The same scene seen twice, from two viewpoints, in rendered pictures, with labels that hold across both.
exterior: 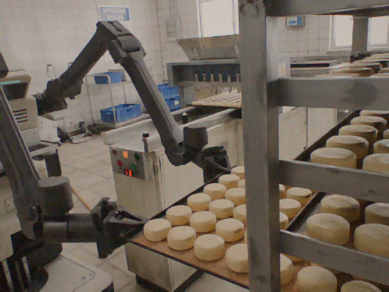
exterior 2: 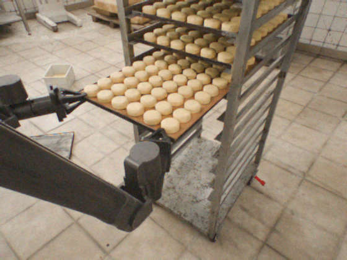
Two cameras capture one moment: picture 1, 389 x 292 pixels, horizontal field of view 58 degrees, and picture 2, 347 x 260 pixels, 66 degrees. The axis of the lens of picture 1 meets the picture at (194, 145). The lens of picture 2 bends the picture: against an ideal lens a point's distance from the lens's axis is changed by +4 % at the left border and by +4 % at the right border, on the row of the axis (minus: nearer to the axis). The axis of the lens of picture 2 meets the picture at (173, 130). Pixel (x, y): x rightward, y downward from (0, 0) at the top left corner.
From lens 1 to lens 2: 0.86 m
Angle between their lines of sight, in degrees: 81
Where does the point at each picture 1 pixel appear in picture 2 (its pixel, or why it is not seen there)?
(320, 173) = not seen: hidden behind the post
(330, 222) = (226, 54)
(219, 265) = (204, 106)
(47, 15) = not seen: outside the picture
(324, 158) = (236, 25)
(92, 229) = (166, 155)
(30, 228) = (149, 207)
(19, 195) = (125, 201)
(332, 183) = not seen: hidden behind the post
